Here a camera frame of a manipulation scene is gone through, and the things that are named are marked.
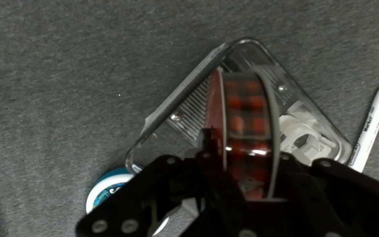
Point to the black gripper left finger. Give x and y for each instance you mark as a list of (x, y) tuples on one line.
[(154, 202)]

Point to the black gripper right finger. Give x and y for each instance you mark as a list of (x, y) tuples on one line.
[(338, 202)]

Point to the red plaid tape roll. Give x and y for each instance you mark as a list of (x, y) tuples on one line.
[(246, 114)]

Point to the teal white tape roll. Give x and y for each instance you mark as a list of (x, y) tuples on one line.
[(106, 186)]

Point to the small white tape dispenser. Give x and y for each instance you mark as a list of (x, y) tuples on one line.
[(303, 136)]

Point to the white marker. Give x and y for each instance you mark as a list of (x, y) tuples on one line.
[(371, 127)]

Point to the grey tablecloth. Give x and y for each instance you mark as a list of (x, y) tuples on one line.
[(66, 87)]

